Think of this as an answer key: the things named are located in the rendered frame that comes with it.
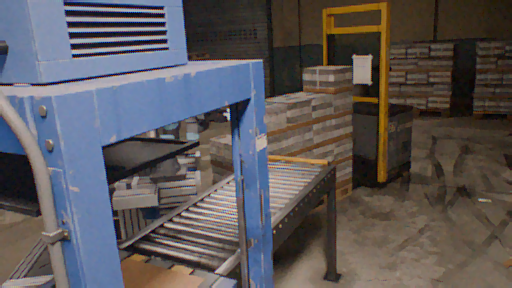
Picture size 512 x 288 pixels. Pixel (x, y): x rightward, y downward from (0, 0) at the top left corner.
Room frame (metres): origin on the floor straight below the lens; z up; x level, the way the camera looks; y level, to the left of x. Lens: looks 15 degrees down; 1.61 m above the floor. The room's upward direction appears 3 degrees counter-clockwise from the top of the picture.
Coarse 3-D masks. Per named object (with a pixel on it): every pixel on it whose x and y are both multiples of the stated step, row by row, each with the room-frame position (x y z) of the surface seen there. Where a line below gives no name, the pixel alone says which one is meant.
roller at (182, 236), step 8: (160, 232) 1.67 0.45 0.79; (168, 232) 1.65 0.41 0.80; (176, 232) 1.64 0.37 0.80; (184, 232) 1.63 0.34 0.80; (184, 240) 1.60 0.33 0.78; (192, 240) 1.58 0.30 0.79; (200, 240) 1.57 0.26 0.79; (208, 240) 1.55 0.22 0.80; (216, 240) 1.55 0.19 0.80; (216, 248) 1.52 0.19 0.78; (224, 248) 1.50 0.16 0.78; (232, 248) 1.49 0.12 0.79
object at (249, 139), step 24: (264, 96) 1.17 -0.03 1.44; (240, 120) 1.13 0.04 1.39; (264, 120) 1.16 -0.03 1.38; (240, 144) 1.14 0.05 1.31; (264, 144) 1.16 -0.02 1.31; (240, 168) 1.14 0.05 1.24; (264, 168) 1.15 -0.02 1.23; (240, 192) 1.14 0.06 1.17; (264, 192) 1.14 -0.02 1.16; (240, 216) 1.14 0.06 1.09; (264, 216) 1.13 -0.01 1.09; (240, 240) 1.14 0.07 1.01; (264, 240) 1.13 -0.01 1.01; (240, 264) 1.14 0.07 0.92; (264, 264) 1.12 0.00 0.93
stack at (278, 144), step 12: (288, 132) 3.31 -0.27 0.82; (300, 132) 3.41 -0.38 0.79; (312, 132) 3.52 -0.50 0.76; (324, 132) 3.62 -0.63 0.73; (216, 144) 3.15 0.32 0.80; (228, 144) 3.03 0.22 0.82; (276, 144) 3.22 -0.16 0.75; (288, 144) 3.31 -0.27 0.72; (300, 144) 3.40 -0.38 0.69; (312, 144) 3.51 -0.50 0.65; (216, 156) 3.16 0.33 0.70; (228, 156) 3.04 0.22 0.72; (300, 156) 3.39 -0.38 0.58; (312, 156) 3.49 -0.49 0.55; (324, 156) 3.62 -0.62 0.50; (216, 168) 3.17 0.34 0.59; (216, 180) 3.18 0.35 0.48; (324, 204) 3.61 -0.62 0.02
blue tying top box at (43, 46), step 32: (0, 0) 0.80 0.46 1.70; (32, 0) 0.77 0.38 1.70; (64, 0) 0.83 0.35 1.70; (96, 0) 0.90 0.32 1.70; (128, 0) 0.98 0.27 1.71; (160, 0) 1.08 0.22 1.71; (0, 32) 0.81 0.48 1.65; (32, 32) 0.77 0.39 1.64; (64, 32) 0.82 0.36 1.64; (96, 32) 0.90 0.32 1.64; (128, 32) 0.98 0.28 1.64; (160, 32) 1.08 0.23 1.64; (0, 64) 0.82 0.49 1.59; (32, 64) 0.78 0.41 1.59; (64, 64) 0.81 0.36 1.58; (96, 64) 0.88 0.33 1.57; (128, 64) 0.96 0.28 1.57; (160, 64) 1.06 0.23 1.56
